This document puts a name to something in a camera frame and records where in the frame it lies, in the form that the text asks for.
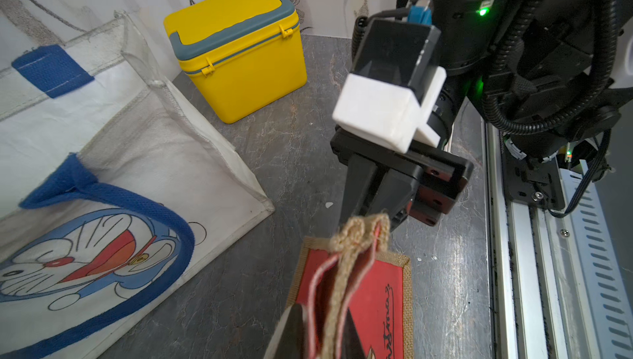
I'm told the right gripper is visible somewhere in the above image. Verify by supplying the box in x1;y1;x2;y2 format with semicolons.
331;127;473;225

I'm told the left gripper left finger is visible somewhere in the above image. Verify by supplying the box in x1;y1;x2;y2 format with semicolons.
263;303;308;359

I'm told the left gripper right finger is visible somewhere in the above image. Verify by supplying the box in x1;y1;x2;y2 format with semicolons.
341;310;367;359

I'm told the red jute Christmas bag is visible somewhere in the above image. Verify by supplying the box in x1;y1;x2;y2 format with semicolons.
286;213;414;358

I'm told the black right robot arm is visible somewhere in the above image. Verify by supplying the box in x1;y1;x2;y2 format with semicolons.
331;0;632;227

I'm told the white Doraemon canvas bag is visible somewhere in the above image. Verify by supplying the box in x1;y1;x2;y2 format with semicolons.
1;16;275;358

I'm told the yellow cooler box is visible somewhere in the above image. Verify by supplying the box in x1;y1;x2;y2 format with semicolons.
163;0;308;124

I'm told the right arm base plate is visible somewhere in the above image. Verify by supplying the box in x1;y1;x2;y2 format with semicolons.
501;136;565;212

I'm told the aluminium mounting rail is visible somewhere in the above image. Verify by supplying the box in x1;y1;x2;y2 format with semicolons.
486;126;632;358

